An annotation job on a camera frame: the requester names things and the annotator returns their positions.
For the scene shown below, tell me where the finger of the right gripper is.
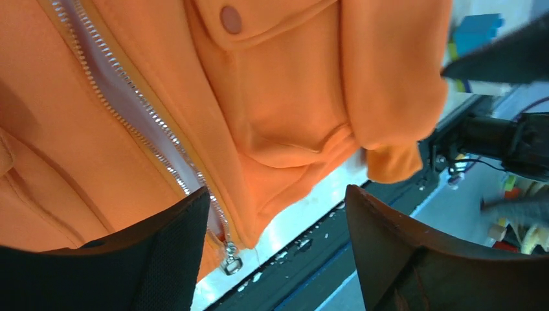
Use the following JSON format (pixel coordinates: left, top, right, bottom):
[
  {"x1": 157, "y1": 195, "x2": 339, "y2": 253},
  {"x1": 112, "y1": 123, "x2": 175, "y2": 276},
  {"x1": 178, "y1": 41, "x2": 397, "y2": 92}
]
[{"x1": 442, "y1": 15, "x2": 548, "y2": 84}]

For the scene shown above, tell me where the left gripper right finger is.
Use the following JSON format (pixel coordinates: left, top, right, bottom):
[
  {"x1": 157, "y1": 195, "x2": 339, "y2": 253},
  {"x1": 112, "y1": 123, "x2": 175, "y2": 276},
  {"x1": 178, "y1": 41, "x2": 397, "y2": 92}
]
[{"x1": 345, "y1": 185, "x2": 548, "y2": 310}]

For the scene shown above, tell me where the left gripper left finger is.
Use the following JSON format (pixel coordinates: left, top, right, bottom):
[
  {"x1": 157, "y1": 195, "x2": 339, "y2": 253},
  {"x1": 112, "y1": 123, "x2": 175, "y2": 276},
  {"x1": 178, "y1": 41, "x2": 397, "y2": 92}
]
[{"x1": 1, "y1": 188, "x2": 210, "y2": 310}]

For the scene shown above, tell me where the orange zip-up jacket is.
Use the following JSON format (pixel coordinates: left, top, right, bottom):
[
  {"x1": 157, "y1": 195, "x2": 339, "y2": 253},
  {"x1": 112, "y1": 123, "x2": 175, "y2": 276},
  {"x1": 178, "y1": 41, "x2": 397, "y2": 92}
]
[{"x1": 1, "y1": 1, "x2": 453, "y2": 278}]

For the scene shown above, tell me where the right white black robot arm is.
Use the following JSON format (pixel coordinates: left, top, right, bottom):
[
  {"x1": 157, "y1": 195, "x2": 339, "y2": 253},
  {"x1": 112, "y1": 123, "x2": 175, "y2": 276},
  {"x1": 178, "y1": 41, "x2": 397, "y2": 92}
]
[{"x1": 430, "y1": 14, "x2": 548, "y2": 182}]

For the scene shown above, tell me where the blue and white box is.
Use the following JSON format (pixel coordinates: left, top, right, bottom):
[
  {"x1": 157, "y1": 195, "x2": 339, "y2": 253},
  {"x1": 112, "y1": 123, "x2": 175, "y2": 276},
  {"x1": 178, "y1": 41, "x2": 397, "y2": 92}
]
[{"x1": 447, "y1": 14, "x2": 511, "y2": 96}]

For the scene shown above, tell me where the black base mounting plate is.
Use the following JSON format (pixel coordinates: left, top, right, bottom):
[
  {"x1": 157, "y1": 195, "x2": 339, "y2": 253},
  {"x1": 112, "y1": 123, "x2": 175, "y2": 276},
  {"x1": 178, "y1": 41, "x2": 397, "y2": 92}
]
[{"x1": 192, "y1": 139, "x2": 446, "y2": 310}]

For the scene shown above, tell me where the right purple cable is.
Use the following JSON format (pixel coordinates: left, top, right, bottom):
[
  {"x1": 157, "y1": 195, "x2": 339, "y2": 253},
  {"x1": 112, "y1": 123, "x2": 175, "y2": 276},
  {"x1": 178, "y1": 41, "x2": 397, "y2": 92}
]
[{"x1": 514, "y1": 96, "x2": 549, "y2": 121}]

